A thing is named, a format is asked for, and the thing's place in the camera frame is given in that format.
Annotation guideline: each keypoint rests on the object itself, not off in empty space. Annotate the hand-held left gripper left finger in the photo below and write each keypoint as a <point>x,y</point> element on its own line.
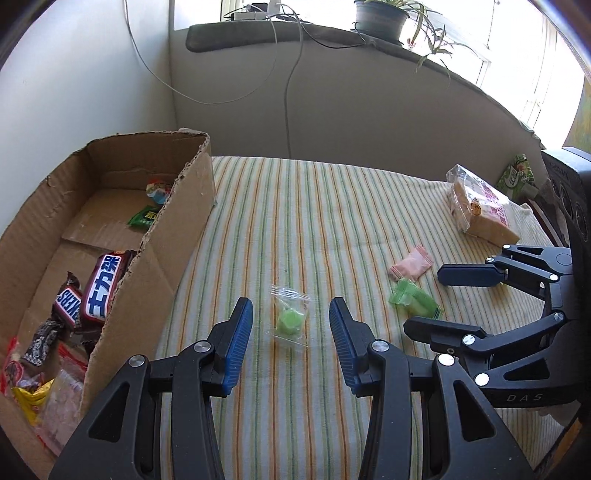
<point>235,346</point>

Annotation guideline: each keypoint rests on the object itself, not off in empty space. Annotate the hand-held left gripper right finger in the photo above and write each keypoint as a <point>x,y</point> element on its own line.
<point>344,346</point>

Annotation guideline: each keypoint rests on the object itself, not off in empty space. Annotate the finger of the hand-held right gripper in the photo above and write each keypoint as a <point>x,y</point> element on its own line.
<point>438,332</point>
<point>466,275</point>

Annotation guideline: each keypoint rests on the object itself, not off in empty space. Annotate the green candy packet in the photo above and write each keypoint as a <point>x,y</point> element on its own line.
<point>413,297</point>

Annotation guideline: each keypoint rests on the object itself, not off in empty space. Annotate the pink candy packet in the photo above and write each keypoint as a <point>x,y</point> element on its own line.
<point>411,265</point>

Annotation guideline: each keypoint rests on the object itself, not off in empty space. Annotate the green candy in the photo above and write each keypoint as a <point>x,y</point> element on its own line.
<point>288,321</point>

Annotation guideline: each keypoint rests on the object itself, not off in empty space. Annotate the brown chocolate bar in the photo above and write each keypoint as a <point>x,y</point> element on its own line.
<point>104,290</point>
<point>69,302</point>

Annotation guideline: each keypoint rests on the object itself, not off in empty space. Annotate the dark green snack packet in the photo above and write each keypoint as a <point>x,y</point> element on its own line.
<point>144,219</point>

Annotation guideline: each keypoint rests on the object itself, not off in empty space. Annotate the blue and red jelly cup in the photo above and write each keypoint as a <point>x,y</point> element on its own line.
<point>158,191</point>

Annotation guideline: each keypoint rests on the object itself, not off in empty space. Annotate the clear red snack packet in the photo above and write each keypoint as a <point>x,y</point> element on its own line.
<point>64,397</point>

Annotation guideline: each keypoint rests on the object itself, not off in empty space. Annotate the black and white patterned packet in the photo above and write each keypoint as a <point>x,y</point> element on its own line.
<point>41,344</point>

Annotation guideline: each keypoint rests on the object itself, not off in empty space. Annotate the yellow candy packet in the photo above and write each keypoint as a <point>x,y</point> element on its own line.
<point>32,399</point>

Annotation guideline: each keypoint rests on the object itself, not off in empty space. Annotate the cardboard box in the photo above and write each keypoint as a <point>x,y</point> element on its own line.
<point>138,152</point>

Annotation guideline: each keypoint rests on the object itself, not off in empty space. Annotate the red and white candy packet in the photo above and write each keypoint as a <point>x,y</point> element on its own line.
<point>14,369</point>

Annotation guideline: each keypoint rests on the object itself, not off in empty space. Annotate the sliced bread package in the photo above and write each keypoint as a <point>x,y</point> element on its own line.
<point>485,207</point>

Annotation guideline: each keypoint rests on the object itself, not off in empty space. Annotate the green gift bag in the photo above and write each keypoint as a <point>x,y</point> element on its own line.
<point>519,173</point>

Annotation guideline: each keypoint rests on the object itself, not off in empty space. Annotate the striped tablecloth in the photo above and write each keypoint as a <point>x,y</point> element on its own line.
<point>300,230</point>

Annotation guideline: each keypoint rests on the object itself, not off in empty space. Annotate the white framed window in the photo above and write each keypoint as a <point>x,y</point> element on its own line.
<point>487,50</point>

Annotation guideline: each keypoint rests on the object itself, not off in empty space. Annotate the potted spider plant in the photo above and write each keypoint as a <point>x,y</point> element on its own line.
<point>381,18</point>

